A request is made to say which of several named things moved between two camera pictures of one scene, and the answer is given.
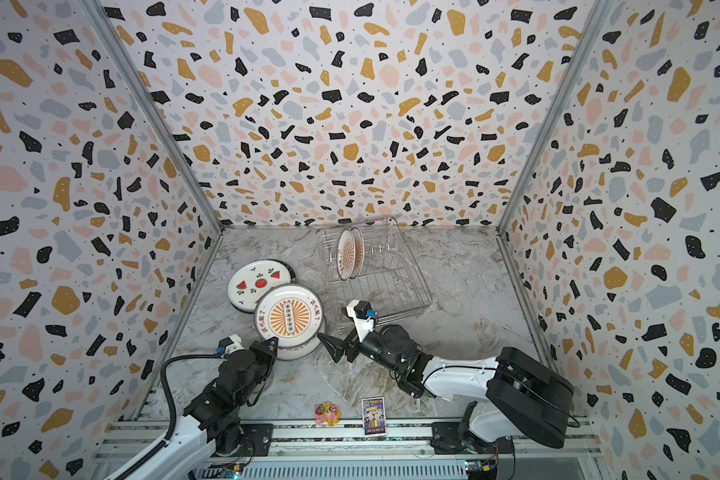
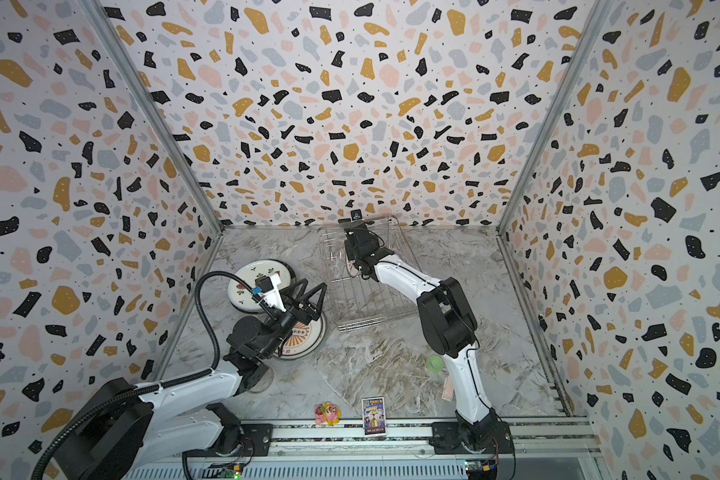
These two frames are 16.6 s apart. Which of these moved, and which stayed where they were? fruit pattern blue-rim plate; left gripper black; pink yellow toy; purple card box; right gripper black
Moved: left gripper black; right gripper black
Stayed: pink yellow toy; fruit pattern blue-rim plate; purple card box
